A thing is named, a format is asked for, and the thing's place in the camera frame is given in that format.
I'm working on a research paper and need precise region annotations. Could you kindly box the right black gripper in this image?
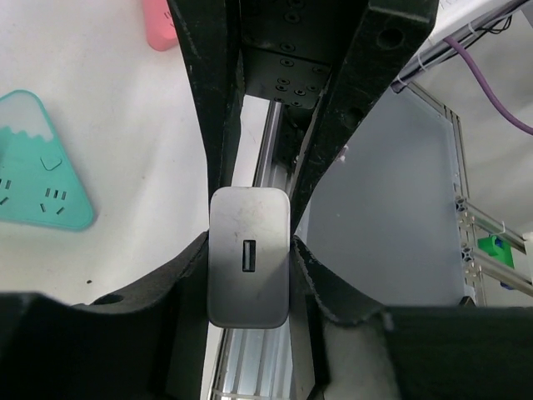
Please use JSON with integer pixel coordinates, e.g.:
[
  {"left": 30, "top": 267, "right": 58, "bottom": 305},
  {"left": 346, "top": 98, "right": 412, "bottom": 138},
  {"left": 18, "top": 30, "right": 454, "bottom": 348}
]
[{"left": 167, "top": 0, "right": 438, "bottom": 229}]

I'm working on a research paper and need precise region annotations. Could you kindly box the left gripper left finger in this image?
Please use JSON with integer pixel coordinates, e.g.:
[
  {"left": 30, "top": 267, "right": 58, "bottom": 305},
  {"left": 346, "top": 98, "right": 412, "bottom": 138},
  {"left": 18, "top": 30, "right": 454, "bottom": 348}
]
[{"left": 1, "top": 233, "right": 208, "bottom": 399}]

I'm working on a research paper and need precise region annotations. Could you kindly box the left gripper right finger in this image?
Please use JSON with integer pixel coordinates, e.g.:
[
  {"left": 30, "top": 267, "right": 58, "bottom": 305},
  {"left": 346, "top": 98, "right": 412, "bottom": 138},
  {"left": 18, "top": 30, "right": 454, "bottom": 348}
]
[{"left": 289, "top": 237, "right": 532, "bottom": 399}]

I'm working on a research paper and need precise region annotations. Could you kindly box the pink triangular power strip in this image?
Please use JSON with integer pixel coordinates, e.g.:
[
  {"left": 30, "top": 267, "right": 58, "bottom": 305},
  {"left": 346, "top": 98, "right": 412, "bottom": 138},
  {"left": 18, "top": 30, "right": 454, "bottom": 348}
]
[{"left": 141, "top": 0, "right": 178, "bottom": 52}]

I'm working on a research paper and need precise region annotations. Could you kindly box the white charger adapter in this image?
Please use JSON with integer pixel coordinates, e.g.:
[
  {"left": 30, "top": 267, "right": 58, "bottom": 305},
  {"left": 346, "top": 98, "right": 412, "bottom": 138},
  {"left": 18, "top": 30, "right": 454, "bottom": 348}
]
[{"left": 207, "top": 187, "right": 291, "bottom": 329}]

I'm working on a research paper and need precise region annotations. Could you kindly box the teal triangular power strip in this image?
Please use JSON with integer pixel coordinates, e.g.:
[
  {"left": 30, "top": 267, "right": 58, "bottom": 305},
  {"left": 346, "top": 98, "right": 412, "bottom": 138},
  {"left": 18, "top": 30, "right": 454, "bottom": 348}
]
[{"left": 1, "top": 90, "right": 94, "bottom": 231}]

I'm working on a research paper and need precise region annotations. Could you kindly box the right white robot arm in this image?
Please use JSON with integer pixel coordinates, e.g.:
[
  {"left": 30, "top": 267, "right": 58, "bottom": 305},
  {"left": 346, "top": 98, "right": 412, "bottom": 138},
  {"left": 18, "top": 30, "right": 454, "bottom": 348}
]
[{"left": 169, "top": 0, "right": 521, "bottom": 223}]

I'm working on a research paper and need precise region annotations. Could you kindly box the aluminium rail frame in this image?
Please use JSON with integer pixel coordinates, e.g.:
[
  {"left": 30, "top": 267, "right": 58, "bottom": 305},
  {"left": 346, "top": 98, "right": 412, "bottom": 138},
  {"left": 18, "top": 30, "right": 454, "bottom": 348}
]
[{"left": 210, "top": 85, "right": 532, "bottom": 399}]

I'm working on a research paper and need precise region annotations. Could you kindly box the green clip on rail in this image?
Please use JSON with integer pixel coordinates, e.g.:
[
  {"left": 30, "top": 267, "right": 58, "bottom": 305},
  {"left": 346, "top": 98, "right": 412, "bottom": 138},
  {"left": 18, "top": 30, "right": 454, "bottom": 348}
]
[{"left": 477, "top": 236, "right": 515, "bottom": 269}]

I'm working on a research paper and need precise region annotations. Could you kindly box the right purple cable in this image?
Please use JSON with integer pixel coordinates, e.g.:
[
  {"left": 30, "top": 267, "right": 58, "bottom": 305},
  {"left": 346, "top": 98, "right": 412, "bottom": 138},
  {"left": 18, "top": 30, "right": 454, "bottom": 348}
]
[{"left": 443, "top": 35, "right": 533, "bottom": 135}]

